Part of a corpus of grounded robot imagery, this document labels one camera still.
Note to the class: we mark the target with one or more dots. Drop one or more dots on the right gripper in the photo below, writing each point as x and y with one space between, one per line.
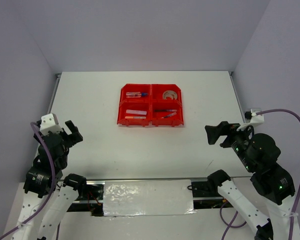
224 127

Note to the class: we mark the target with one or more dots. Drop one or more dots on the large clear tape roll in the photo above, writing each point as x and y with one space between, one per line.
169 95

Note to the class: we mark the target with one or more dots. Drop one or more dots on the black mounting rail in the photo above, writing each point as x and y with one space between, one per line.
91 201

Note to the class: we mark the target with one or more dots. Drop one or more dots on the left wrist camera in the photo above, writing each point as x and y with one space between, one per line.
50 124

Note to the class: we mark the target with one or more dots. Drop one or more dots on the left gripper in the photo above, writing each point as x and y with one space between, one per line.
75 137

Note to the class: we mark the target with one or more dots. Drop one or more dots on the red four-compartment bin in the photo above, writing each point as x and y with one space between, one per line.
153 101

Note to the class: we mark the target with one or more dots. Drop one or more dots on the blue glue bottle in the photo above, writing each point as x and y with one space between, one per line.
136 94

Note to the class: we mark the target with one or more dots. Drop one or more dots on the blue pen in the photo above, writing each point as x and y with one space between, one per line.
165 110
169 115

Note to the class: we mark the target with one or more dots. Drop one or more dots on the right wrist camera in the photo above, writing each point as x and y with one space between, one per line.
252 119

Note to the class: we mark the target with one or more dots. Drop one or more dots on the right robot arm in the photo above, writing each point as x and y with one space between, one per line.
259 154

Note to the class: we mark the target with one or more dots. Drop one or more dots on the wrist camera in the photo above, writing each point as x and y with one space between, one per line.
50 124
252 119

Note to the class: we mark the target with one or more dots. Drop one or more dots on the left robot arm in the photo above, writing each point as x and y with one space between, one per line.
47 193

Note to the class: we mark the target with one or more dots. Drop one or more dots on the orange highlighter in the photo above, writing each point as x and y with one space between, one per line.
135 117

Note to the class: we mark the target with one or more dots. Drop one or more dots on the silver foil sheet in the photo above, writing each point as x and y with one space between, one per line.
147 198

